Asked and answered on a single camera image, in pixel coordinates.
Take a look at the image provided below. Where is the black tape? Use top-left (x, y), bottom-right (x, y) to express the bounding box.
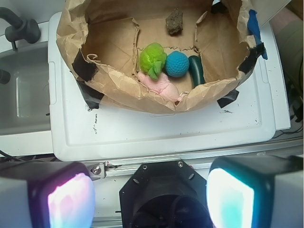
top-left (217, 89), bottom-right (239, 108)
top-left (238, 42), bottom-right (266, 75)
top-left (76, 81), bottom-right (104, 109)
top-left (72, 49), bottom-right (98, 82)

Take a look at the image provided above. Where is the pink plush bunny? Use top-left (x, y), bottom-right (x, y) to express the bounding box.
top-left (137, 71), bottom-right (189, 106)

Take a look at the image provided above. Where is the white plastic bin lid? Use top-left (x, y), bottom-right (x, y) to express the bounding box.
top-left (48, 13), bottom-right (276, 161)

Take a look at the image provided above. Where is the black tape right lower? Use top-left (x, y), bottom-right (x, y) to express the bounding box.
top-left (217, 89), bottom-right (239, 108)

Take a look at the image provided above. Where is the brown paper bag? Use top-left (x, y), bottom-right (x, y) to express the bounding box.
top-left (57, 0), bottom-right (256, 114)

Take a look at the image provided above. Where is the brown rock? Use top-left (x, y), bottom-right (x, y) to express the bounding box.
top-left (165, 9), bottom-right (183, 36)

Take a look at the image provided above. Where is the blue dimpled ball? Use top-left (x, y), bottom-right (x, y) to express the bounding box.
top-left (165, 51), bottom-right (190, 78)

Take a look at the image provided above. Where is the black octagonal mount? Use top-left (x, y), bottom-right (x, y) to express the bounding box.
top-left (119, 160), bottom-right (213, 228)

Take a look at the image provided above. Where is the black tape left upper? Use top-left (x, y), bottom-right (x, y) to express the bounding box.
top-left (72, 49), bottom-right (98, 82)

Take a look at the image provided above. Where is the green fuzzy plush toy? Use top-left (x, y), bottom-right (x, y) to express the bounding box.
top-left (139, 43), bottom-right (167, 81)

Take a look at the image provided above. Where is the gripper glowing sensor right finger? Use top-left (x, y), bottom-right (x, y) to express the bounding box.
top-left (206, 155), bottom-right (304, 228)

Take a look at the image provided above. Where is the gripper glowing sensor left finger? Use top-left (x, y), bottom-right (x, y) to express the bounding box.
top-left (0, 161), bottom-right (95, 228)

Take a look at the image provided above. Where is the dark green cucumber toy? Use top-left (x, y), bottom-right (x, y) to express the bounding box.
top-left (188, 56), bottom-right (205, 87)

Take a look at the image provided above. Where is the aluminium rail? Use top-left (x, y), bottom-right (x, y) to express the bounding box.
top-left (84, 137), bottom-right (304, 180)

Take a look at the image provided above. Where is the black tape right upper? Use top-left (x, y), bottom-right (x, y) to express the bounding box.
top-left (238, 42), bottom-right (266, 75)

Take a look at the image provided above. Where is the blue tape strip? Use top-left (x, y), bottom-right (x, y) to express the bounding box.
top-left (247, 9), bottom-right (268, 60)

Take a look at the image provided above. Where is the black faucet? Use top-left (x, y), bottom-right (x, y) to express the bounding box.
top-left (0, 7), bottom-right (41, 51)

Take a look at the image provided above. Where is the white sink basin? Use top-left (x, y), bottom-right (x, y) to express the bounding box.
top-left (0, 40), bottom-right (54, 143)

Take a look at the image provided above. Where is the black tape left lower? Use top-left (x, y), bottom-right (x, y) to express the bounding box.
top-left (76, 81), bottom-right (104, 109)

